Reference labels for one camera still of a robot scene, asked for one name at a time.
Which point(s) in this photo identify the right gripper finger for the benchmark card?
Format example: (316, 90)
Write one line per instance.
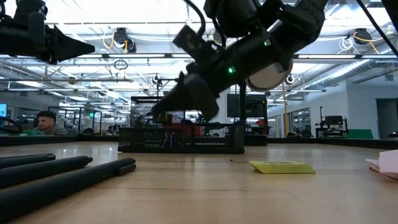
(175, 101)
(180, 114)

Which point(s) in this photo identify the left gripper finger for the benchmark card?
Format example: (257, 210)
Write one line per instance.
(65, 40)
(62, 56)

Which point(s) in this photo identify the black mesh desk organizer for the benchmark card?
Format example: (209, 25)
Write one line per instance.
(146, 140)

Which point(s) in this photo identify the black pen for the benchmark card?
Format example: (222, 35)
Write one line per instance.
(25, 155)
(28, 161)
(46, 169)
(62, 183)

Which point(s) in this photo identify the yellow-green eraser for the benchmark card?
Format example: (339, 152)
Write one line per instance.
(281, 167)

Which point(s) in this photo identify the pink sticky note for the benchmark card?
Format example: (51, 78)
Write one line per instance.
(374, 165)
(390, 161)

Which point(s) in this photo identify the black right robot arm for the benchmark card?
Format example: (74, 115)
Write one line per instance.
(295, 25)

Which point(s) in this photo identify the black display screen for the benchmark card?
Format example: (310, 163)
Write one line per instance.
(256, 105)

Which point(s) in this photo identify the black desk lamp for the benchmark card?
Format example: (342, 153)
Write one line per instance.
(270, 79)

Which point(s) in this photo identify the person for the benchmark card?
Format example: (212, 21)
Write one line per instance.
(49, 124)

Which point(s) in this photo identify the black workstation desk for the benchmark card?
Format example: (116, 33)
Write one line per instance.
(332, 121)

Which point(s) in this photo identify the green panel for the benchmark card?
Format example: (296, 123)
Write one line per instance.
(360, 134)

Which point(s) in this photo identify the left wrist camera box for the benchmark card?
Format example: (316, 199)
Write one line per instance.
(31, 11)

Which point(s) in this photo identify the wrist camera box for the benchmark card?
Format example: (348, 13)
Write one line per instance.
(191, 43)
(31, 11)

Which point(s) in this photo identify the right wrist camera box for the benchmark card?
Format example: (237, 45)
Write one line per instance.
(191, 43)

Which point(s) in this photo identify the black aluminium table frame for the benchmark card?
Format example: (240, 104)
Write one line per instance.
(342, 143)

